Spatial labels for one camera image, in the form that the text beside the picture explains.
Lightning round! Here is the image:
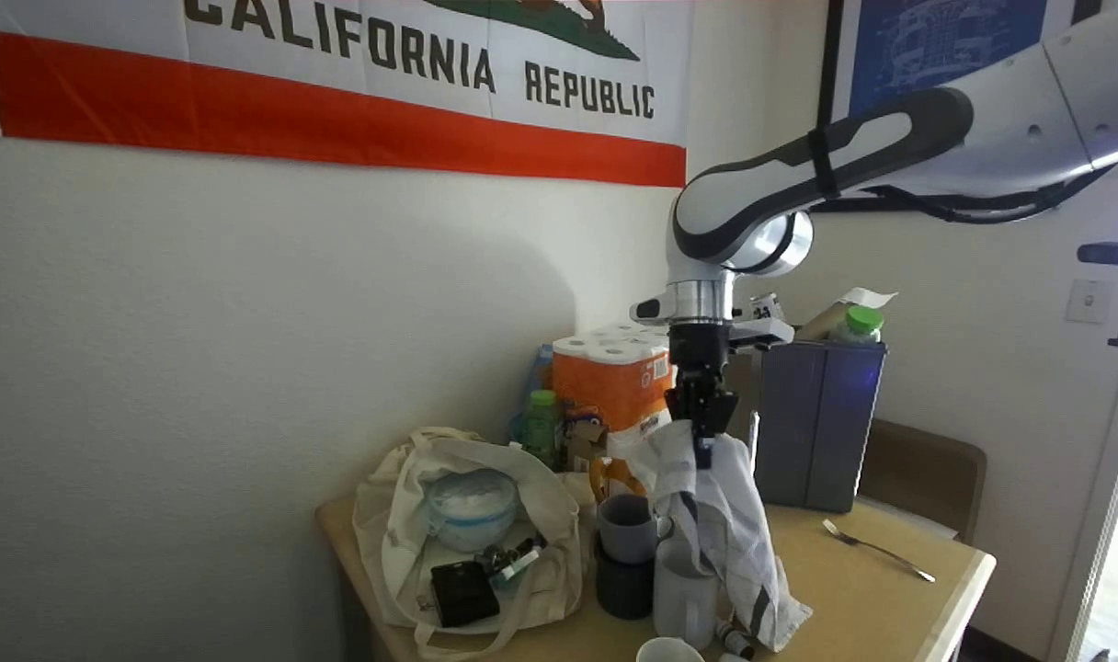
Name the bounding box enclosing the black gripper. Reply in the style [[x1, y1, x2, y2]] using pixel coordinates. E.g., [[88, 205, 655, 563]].
[[666, 322, 744, 470]]

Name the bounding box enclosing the white terry towel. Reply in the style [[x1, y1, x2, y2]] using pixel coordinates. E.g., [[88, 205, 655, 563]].
[[621, 420, 815, 660]]

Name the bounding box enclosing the orange mug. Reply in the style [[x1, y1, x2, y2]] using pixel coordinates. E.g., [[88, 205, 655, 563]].
[[584, 454, 646, 505]]

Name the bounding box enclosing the dark speckled mug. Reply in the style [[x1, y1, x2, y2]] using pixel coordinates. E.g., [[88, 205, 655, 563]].
[[590, 548, 659, 626]]

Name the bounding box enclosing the white mug with blue print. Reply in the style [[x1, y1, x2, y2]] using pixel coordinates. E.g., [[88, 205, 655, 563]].
[[633, 634, 708, 662]]

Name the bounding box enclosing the orange toilet paper pack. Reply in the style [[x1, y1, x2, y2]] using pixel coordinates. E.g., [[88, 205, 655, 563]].
[[545, 322, 681, 467]]

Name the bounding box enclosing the translucent plastic piece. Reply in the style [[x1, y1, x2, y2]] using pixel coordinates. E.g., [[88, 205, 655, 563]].
[[590, 488, 663, 569]]

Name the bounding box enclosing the open cardboard box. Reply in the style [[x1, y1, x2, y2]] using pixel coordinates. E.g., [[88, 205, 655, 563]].
[[789, 284, 901, 347]]

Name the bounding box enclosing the green bottle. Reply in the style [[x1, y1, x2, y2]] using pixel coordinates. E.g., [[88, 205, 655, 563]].
[[513, 386, 566, 474]]

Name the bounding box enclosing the blue bottle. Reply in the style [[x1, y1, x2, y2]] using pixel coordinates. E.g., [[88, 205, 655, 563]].
[[507, 344, 560, 436]]

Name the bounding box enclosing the clear jar with green lid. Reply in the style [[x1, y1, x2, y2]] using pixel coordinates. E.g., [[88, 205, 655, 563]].
[[832, 307, 889, 351]]

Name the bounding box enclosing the metal spoon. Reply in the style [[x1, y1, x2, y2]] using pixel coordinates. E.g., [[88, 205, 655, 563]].
[[815, 515, 941, 589]]

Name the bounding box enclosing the black and silver clip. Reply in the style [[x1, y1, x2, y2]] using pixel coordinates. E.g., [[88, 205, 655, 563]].
[[473, 529, 546, 584]]

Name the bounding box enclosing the wooden chair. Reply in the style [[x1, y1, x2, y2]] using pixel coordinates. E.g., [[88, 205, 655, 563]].
[[856, 416, 991, 545]]

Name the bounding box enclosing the white bowl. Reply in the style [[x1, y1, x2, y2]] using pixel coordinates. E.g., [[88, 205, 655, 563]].
[[418, 467, 523, 557]]

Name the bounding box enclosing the black wallet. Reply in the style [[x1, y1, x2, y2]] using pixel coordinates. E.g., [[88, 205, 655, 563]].
[[426, 557, 503, 634]]

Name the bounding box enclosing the beige canvas tote bag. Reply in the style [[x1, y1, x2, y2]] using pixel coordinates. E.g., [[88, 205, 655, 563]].
[[349, 423, 587, 662]]

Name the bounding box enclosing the framed blue poster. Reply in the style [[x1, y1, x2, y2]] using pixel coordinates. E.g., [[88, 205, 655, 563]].
[[811, 0, 1110, 220]]

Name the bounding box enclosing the California Republic flag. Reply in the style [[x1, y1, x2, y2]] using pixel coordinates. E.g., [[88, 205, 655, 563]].
[[0, 0, 690, 190]]

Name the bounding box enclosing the silver metal ring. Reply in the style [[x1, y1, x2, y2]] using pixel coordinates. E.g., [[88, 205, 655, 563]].
[[744, 409, 767, 488]]

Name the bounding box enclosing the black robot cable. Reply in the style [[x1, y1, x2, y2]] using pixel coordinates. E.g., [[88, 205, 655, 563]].
[[811, 123, 1118, 228]]

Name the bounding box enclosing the white light switch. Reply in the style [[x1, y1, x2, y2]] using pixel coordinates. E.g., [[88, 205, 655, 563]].
[[1062, 275, 1118, 331]]

